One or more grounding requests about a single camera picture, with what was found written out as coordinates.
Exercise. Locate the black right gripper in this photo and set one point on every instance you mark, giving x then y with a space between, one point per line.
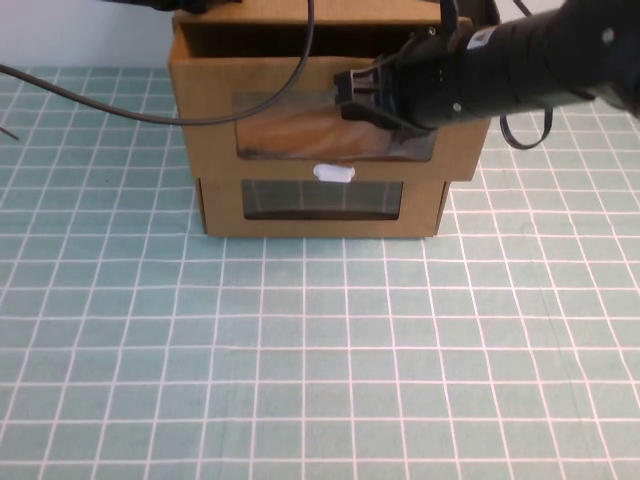
435 85

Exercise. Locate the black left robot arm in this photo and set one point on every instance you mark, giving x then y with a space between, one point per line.
170 4

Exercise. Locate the cardboard drawer with window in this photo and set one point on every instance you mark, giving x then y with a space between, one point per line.
210 125
225 226

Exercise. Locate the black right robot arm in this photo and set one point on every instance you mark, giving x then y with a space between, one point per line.
525 65

